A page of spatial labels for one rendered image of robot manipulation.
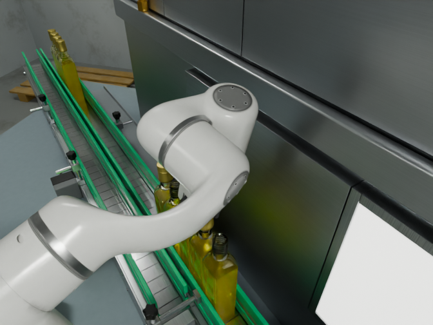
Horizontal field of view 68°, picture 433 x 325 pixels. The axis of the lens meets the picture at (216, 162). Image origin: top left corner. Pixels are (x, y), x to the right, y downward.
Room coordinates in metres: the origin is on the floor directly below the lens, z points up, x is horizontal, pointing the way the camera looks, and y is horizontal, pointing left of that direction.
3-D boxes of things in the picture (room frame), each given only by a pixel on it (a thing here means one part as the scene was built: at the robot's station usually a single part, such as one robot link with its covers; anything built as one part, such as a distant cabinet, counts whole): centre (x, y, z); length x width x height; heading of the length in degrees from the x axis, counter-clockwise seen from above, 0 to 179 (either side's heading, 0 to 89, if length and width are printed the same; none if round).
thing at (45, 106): (1.18, 0.73, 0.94); 0.07 x 0.04 x 0.13; 123
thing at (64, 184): (0.88, 0.56, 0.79); 0.08 x 0.08 x 0.08; 33
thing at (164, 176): (0.57, 0.12, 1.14); 0.04 x 0.04 x 0.04
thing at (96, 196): (1.07, 0.61, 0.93); 1.75 x 0.01 x 0.08; 33
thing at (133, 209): (1.12, 0.55, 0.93); 1.75 x 0.01 x 0.08; 33
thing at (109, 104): (1.11, 0.35, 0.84); 0.95 x 0.09 x 0.11; 33
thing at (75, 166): (0.80, 0.48, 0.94); 0.07 x 0.04 x 0.13; 123
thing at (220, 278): (0.37, -0.01, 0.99); 0.06 x 0.06 x 0.21; 33
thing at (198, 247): (0.42, 0.02, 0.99); 0.06 x 0.06 x 0.21; 34
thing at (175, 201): (0.52, 0.09, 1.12); 0.03 x 0.03 x 0.05
